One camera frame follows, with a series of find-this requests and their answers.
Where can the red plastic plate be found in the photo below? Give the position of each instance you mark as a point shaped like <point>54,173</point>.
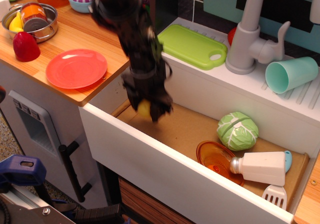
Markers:
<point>76,68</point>

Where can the green toy cabbage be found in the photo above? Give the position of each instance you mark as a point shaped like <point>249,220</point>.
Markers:
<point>237,131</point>

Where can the white plastic spatula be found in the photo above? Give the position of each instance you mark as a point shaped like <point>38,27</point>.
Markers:
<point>277,195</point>

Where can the blue clamp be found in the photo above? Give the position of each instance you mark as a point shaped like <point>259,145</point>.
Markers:
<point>22,170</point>

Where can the light blue plastic utensil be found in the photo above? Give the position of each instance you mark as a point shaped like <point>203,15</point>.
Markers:
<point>288,160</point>

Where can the steel cooking pot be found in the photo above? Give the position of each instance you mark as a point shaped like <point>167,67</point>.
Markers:
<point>39,35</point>

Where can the dark red toy strawberry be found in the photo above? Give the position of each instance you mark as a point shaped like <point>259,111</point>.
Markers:
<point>25,47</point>

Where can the grey toy faucet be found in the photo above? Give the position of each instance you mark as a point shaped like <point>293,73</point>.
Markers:
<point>247,46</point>

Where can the orange transparent bowl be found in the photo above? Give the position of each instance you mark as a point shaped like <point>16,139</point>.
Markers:
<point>217,157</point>

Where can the white salt shaker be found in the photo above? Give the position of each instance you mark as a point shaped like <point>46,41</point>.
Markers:
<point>263,167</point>

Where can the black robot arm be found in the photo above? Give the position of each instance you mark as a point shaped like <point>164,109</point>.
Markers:
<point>132,23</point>

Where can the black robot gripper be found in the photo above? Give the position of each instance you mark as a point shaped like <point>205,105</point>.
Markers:
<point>150,86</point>

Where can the blue plastic bowl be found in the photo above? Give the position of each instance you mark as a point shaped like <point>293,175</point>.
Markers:
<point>80,7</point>

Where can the orange labelled tin can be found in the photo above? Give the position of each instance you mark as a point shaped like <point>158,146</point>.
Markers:
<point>33,17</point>

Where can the green cutting board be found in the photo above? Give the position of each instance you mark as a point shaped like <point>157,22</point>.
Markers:
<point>192,47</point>

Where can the black cabinet door handle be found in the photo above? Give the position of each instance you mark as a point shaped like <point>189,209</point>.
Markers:
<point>65,153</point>

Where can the white box at edge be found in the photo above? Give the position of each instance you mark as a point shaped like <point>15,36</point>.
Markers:
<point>4,8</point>

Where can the red toy behind faucet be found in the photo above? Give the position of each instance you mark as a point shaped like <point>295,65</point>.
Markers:
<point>231,35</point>

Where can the yellow toy potato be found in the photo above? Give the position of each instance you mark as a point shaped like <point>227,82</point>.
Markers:
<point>144,108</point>

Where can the yellow toy banana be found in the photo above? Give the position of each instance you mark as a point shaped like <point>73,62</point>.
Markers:
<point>16,24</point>

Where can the teal plastic cup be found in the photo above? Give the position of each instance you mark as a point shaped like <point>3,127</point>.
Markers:
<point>285,75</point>

